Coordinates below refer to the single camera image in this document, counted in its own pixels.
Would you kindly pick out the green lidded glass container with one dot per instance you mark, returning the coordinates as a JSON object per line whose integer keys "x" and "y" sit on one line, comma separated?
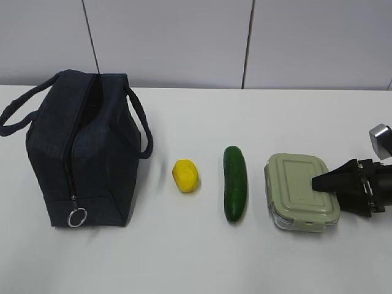
{"x": 292, "y": 203}

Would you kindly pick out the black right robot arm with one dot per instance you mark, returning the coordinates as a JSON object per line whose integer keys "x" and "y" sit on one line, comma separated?
{"x": 385, "y": 184}

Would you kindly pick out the green cucumber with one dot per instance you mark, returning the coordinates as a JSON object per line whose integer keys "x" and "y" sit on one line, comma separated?
{"x": 235, "y": 189}

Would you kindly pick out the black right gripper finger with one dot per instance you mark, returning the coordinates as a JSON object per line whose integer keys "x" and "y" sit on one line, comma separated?
{"x": 344, "y": 178}
{"x": 356, "y": 203}

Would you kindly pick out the yellow lemon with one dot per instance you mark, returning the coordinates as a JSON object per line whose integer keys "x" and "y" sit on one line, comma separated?
{"x": 185, "y": 175}

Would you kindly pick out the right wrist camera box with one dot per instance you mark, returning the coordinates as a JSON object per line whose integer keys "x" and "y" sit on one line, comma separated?
{"x": 380, "y": 137}

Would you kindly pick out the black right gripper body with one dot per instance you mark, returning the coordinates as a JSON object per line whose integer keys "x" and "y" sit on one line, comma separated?
{"x": 368, "y": 196}

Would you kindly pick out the navy blue lunch bag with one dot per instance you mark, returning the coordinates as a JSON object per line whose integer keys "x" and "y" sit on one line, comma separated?
{"x": 86, "y": 134}

